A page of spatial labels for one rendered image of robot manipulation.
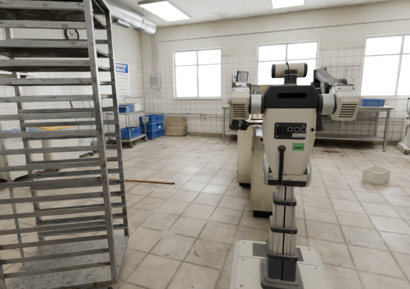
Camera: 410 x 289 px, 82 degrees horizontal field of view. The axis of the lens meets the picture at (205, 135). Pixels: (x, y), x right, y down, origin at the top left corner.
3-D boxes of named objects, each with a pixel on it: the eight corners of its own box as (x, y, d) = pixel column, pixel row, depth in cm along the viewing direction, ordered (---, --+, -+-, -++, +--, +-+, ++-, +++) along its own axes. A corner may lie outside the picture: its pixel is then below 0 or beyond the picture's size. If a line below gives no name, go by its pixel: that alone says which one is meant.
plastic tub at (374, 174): (379, 185, 312) (380, 174, 309) (361, 180, 331) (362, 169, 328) (390, 180, 327) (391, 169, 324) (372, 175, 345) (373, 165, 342)
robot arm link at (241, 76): (235, 67, 162) (250, 69, 161) (233, 87, 168) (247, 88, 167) (232, 82, 122) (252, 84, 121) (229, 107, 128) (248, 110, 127)
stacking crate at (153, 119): (150, 121, 692) (150, 114, 688) (163, 121, 680) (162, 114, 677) (139, 124, 635) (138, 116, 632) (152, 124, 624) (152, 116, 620)
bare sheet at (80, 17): (106, 29, 157) (105, 27, 157) (86, 8, 118) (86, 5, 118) (5, 27, 148) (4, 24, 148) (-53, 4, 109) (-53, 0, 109)
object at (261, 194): (251, 189, 305) (252, 120, 288) (279, 191, 298) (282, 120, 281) (249, 217, 238) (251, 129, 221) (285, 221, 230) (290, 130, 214)
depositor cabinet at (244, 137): (242, 160, 431) (243, 114, 415) (284, 162, 416) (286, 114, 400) (237, 188, 308) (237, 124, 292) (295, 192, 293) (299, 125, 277)
